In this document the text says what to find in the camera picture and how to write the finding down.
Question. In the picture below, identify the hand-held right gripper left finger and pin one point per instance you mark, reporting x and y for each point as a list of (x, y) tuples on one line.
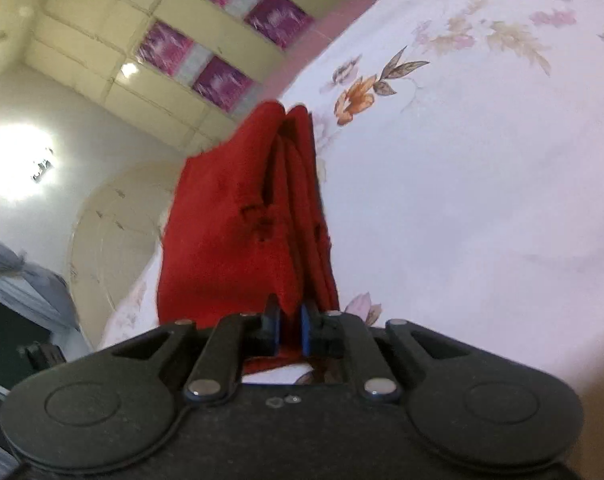
[(275, 330)]

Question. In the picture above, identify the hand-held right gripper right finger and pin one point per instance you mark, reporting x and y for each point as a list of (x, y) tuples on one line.
[(307, 332)]

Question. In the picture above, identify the red beaded sweater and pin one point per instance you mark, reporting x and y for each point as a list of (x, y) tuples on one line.
[(222, 220)]

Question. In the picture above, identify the cream curved headboard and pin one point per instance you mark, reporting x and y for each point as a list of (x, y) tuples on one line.
[(117, 240)]

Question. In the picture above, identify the pink floral bed sheet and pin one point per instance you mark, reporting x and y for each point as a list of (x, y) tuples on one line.
[(456, 185)]

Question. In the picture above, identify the grey curtain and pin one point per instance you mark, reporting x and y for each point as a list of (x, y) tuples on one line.
[(37, 285)]

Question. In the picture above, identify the ceiling light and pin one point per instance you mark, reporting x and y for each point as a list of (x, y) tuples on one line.
[(19, 162)]

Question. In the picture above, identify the cream wardrobe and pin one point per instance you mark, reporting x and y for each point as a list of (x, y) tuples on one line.
[(97, 20)]

